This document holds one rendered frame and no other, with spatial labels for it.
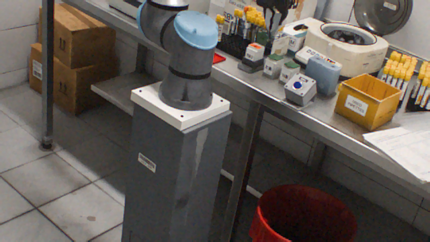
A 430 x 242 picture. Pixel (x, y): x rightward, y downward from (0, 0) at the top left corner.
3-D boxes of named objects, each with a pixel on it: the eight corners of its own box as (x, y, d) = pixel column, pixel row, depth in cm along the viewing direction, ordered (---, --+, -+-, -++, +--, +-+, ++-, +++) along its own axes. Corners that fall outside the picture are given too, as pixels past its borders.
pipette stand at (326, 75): (298, 87, 179) (306, 58, 174) (311, 82, 183) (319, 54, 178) (322, 100, 173) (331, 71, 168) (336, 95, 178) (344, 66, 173)
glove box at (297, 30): (270, 45, 206) (276, 21, 201) (306, 33, 222) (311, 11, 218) (297, 58, 199) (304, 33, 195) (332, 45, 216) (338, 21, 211)
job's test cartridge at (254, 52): (243, 62, 185) (246, 45, 182) (252, 60, 188) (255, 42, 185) (252, 67, 183) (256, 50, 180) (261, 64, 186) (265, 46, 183)
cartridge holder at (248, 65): (236, 67, 184) (238, 57, 183) (253, 61, 191) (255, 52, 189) (249, 73, 182) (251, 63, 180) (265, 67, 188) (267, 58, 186)
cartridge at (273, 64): (261, 74, 183) (265, 56, 179) (270, 71, 186) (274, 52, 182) (271, 79, 180) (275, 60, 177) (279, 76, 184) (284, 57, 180)
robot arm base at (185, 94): (177, 115, 146) (183, 81, 141) (148, 89, 156) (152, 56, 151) (222, 105, 155) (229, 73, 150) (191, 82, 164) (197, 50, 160)
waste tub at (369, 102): (332, 111, 168) (340, 82, 163) (356, 101, 176) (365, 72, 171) (370, 132, 160) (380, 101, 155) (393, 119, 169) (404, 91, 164)
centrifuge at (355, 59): (283, 58, 197) (291, 25, 191) (336, 46, 215) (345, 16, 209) (335, 87, 183) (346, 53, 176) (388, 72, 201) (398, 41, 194)
